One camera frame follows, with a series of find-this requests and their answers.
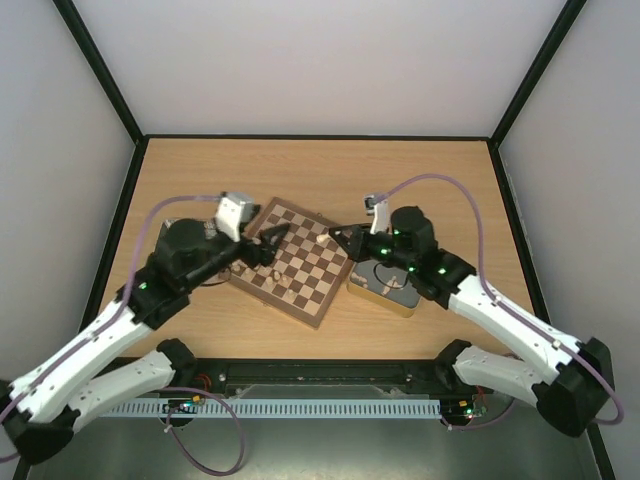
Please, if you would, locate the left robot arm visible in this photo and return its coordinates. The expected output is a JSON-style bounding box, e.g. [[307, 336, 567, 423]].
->
[[1, 219, 290, 465]]

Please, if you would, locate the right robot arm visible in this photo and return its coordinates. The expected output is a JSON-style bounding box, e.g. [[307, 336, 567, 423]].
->
[[329, 206, 614, 437]]

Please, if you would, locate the wooden chess board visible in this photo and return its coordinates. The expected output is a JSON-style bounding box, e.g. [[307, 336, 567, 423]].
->
[[229, 197, 353, 329]]

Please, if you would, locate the gold tin tray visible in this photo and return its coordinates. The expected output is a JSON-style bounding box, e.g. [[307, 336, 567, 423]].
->
[[346, 260, 421, 318]]

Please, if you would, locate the pink tin tray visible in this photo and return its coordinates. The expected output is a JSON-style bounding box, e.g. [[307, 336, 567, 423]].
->
[[156, 218, 217, 251]]

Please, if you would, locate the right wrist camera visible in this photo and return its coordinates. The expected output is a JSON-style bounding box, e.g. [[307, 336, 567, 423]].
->
[[364, 193, 390, 235]]

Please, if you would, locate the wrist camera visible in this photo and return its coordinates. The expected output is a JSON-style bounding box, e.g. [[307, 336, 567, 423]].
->
[[214, 192, 261, 243], [364, 193, 390, 235]]

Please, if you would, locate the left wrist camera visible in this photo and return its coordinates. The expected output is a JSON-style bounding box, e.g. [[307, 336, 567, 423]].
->
[[214, 192, 261, 243]]

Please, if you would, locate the black aluminium frame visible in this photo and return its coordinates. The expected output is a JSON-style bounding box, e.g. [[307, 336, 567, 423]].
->
[[12, 0, 617, 480]]

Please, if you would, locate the purple cable loop front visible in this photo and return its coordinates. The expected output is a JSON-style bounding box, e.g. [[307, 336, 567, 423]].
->
[[164, 378, 247, 476]]

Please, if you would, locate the light blue cable duct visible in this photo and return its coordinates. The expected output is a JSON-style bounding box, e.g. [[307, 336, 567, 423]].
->
[[103, 398, 441, 420]]

